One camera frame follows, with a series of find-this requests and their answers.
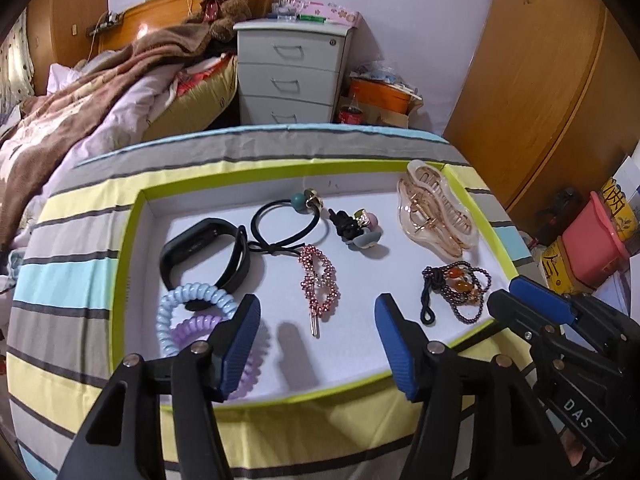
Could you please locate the purple spiral hair tie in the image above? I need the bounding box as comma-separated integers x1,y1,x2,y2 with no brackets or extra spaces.
176,313,271,402

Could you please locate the light blue spiral hair tie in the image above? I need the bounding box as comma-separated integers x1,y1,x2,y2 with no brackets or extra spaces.
155,282,241,359

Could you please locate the dark beaded bracelet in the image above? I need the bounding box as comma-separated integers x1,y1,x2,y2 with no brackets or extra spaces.
418,260,494,326

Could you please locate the pink rhinestone hair clip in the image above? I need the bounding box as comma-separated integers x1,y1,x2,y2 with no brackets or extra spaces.
298,245,341,339

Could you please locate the black bow hair tie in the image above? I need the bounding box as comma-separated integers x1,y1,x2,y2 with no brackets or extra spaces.
327,206,384,252

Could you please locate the black elastic hair tie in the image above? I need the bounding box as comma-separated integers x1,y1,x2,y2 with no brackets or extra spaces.
246,186,330,257

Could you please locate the person's right hand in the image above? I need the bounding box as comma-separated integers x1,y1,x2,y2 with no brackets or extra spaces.
561,429,594,479

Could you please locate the pink plastic bin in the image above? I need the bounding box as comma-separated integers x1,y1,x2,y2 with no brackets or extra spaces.
561,192,630,288

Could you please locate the lime green shallow box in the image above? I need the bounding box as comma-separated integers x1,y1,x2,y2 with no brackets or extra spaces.
109,158,522,410

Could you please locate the black fitness band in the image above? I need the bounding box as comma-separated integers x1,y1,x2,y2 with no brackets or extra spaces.
158,218,250,294

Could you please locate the yellow printed box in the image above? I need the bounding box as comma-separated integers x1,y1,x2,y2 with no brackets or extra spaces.
599,177,639,242

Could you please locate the beige hair claw clip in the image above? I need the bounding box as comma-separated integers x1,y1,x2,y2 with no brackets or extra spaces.
397,159,480,261

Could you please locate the striped tablecloth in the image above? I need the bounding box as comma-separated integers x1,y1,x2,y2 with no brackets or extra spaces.
8,124,539,479

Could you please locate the wooden wardrobe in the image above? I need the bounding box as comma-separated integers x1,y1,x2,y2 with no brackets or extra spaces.
445,0,639,234

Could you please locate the red can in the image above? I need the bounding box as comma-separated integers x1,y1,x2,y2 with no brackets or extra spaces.
337,96,363,125

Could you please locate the orange basket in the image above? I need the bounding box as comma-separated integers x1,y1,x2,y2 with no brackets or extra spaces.
348,60,424,115

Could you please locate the yellow pillow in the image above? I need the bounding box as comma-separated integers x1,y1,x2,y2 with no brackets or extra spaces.
141,53,239,142

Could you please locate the brown blanket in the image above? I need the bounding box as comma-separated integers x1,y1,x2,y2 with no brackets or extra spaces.
1,23,213,254

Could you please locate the grey drawer nightstand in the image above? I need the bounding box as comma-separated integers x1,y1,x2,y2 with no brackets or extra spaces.
234,18,355,125

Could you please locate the wooden headboard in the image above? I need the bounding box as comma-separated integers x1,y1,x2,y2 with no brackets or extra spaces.
96,0,271,53

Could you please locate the pink floral box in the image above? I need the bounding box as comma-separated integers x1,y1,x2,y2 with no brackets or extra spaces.
269,0,361,28

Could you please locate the brown teddy bear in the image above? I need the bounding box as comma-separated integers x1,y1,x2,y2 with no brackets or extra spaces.
184,0,252,41

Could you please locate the patterned curtain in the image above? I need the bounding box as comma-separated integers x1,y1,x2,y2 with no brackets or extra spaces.
0,9,35,114

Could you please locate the wooden corner cabinet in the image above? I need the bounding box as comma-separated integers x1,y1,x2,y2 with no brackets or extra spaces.
26,0,107,96

